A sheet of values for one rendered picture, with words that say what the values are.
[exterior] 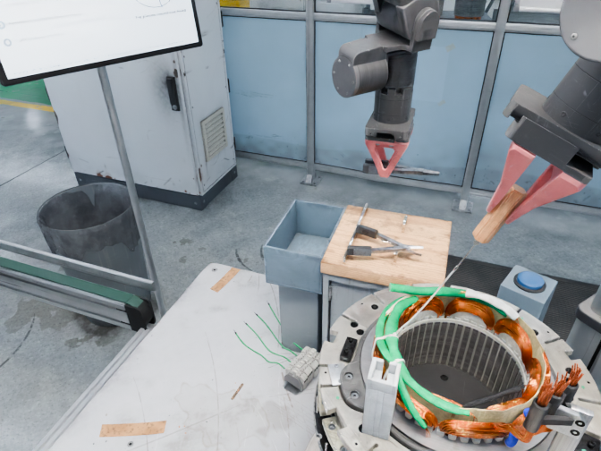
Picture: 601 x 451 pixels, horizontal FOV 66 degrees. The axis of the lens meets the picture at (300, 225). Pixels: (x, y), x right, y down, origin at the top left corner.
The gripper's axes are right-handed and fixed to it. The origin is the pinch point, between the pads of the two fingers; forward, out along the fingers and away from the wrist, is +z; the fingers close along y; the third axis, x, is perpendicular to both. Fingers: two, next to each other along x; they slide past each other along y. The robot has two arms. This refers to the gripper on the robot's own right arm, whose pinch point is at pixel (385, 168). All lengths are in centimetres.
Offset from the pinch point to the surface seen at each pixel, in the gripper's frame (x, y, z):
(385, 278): 3.4, 13.3, 12.7
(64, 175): -244, -154, 122
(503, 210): 14.6, 32.7, -14.7
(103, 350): -115, -28, 120
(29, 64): -83, -11, -8
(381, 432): 7.4, 43.0, 7.4
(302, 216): -16.5, -4.4, 16.0
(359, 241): -2.6, 5.5, 12.0
